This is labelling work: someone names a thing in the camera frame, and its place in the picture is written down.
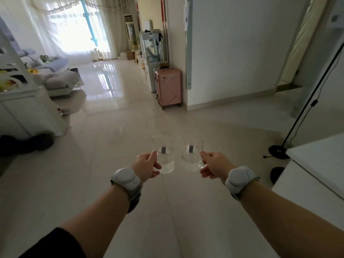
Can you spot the white carved screen partition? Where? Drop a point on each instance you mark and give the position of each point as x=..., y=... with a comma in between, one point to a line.
x=27, y=112

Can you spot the person's left forearm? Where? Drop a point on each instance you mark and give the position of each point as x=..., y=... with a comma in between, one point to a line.
x=99, y=220

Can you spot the black round object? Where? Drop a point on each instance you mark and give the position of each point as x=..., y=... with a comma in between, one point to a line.
x=277, y=175

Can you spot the person's left hand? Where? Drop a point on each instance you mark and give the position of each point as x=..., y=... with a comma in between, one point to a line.
x=145, y=166

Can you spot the white desk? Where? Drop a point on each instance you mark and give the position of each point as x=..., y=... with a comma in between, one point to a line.
x=319, y=163

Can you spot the pink suitcase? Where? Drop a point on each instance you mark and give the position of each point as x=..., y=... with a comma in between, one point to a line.
x=168, y=87

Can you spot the standing air conditioner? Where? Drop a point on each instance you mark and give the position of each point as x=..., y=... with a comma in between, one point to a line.
x=129, y=30

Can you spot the grey sofa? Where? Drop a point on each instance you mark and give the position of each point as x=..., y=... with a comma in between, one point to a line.
x=59, y=80

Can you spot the black sleeve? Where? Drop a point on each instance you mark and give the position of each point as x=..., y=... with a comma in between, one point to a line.
x=53, y=244

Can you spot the grey wall panel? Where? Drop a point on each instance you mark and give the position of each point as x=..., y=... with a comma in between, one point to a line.
x=189, y=51

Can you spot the glass fish tank on stand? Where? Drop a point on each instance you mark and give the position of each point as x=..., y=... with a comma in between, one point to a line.
x=151, y=45

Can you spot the light slipper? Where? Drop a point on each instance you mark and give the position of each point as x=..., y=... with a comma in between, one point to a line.
x=64, y=112

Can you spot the small cardboard box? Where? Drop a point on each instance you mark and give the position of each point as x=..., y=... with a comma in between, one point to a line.
x=130, y=55

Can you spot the sheer white curtains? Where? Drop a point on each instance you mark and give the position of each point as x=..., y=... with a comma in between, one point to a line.
x=53, y=29

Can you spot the white floor lamp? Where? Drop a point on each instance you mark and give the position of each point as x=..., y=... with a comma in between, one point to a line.
x=279, y=151

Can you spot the white wrist tracker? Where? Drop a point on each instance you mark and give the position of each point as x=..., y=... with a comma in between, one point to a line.
x=239, y=178
x=126, y=180

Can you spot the black shoe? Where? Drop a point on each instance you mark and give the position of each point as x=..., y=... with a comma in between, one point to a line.
x=41, y=142
x=13, y=146

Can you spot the cream interior door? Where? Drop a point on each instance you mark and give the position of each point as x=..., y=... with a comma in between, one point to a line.
x=301, y=45

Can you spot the person's right forearm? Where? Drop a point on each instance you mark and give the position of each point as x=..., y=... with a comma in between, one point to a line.
x=285, y=225

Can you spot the glass mug of water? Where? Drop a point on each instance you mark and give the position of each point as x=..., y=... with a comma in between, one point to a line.
x=190, y=161
x=164, y=145

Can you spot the person's right hand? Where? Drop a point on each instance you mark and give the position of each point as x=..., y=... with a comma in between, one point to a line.
x=219, y=165

